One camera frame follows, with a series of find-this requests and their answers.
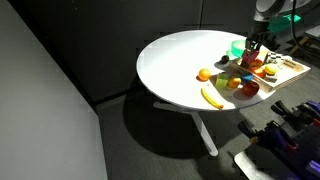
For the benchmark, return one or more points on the purple block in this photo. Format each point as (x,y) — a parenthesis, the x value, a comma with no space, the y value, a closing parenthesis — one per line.
(249,56)

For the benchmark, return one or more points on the checkered black white cube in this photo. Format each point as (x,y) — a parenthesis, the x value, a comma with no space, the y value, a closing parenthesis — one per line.
(274,58)

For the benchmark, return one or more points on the light green block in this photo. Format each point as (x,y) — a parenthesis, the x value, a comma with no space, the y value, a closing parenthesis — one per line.
(222,80)

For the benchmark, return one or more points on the yellow lemon in tray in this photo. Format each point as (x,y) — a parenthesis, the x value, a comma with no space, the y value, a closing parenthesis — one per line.
(271,69)

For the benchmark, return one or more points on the green plastic bowl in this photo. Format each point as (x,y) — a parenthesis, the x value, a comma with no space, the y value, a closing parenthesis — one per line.
(237,47)

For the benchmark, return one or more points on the blue block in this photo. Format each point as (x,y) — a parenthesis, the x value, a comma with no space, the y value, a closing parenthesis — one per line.
(246,77)

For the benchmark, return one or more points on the orange block with hole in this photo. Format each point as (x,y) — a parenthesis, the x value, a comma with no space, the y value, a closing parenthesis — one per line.
(256,63)

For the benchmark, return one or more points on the wooden chair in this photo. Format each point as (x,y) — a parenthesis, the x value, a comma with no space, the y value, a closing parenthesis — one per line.
(310,36)

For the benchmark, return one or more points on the red apple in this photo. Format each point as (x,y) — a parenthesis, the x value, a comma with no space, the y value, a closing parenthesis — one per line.
(250,89)

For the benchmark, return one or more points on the purple black clamp stand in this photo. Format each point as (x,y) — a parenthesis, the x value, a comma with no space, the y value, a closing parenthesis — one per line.
(287,151)

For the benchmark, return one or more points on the small yellow fruit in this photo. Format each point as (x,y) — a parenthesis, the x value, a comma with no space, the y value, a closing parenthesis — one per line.
(234,82)

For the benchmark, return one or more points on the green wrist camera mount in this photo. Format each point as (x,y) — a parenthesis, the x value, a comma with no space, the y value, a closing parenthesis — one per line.
(280,23)

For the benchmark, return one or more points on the yellow banana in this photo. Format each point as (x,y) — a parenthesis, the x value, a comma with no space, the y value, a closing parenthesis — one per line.
(210,100)

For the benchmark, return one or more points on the orange fruit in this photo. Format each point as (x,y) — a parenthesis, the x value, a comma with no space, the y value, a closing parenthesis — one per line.
(204,74)

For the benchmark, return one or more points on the grey block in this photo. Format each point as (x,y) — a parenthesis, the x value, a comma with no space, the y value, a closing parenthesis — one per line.
(270,78)

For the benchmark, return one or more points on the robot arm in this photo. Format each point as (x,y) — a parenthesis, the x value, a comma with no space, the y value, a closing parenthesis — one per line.
(265,10)

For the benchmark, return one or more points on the dark red plum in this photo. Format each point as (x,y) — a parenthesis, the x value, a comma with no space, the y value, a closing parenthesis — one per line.
(224,59)

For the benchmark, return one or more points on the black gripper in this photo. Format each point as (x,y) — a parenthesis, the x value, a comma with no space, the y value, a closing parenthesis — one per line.
(260,36)

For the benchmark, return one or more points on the white round table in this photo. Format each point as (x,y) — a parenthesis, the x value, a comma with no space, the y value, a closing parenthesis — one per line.
(168,67)

